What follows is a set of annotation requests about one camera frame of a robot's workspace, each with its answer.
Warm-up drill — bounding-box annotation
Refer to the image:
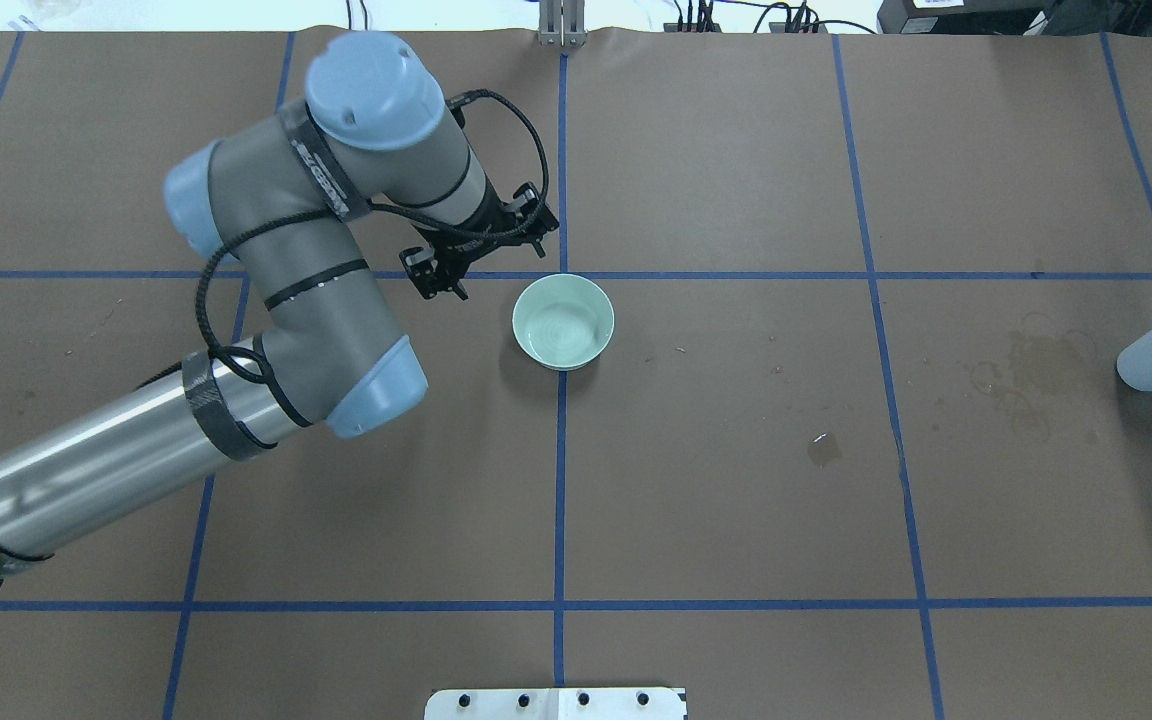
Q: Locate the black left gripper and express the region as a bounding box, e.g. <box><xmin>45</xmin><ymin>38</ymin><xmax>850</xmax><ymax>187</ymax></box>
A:
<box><xmin>399</xmin><ymin>181</ymin><xmax>561</xmax><ymax>301</ymax></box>

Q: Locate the green ceramic bowl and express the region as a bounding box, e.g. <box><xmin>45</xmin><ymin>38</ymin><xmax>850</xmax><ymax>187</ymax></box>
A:
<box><xmin>511</xmin><ymin>273</ymin><xmax>616</xmax><ymax>372</ymax></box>

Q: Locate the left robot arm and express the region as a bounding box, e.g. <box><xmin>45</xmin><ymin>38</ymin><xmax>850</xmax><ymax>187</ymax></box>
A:
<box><xmin>0</xmin><ymin>31</ymin><xmax>559</xmax><ymax>582</ymax></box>

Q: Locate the black power strip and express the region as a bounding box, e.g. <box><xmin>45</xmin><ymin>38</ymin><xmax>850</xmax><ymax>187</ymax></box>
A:
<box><xmin>660</xmin><ymin>12</ymin><xmax>829</xmax><ymax>35</ymax></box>

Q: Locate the brown paper table cover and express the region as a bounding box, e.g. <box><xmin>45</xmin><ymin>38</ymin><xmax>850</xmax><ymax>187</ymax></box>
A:
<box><xmin>0</xmin><ymin>29</ymin><xmax>1152</xmax><ymax>719</ymax></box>

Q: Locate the black equipment box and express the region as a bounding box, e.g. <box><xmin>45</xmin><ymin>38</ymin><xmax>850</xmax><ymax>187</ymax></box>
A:
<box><xmin>876</xmin><ymin>1</ymin><xmax>1152</xmax><ymax>37</ymax></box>

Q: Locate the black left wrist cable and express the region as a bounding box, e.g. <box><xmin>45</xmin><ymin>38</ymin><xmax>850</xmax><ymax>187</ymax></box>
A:
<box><xmin>194</xmin><ymin>88</ymin><xmax>551</xmax><ymax>386</ymax></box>

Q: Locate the aluminium frame post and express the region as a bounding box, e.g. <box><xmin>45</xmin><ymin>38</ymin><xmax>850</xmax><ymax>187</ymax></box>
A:
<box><xmin>536</xmin><ymin>0</ymin><xmax>588</xmax><ymax>50</ymax></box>

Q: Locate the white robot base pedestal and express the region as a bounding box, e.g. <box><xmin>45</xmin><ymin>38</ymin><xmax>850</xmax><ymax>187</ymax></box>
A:
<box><xmin>422</xmin><ymin>687</ymin><xmax>689</xmax><ymax>719</ymax></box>

